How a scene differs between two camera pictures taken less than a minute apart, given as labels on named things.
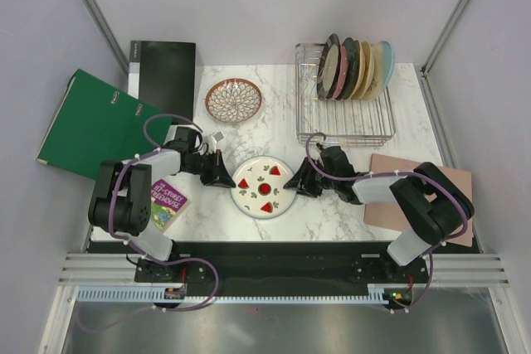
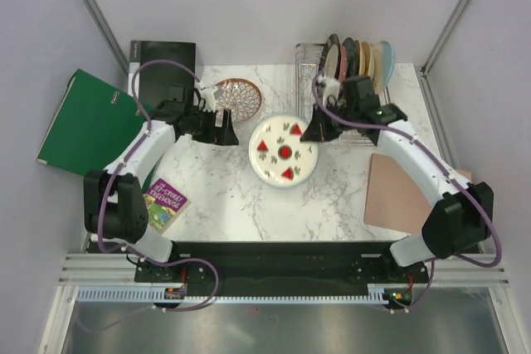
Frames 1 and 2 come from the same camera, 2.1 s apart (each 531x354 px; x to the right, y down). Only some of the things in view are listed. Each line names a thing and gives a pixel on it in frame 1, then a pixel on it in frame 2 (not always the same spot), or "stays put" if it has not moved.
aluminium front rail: [445, 269] stays put
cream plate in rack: [369, 71] stays put
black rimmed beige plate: [328, 67] stays put
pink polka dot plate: [343, 73] stays put
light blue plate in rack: [388, 62] stays put
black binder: [163, 75] stays put
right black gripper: [304, 187] → [319, 128]
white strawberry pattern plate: [259, 190] → [277, 157]
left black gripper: [219, 176] → [216, 136]
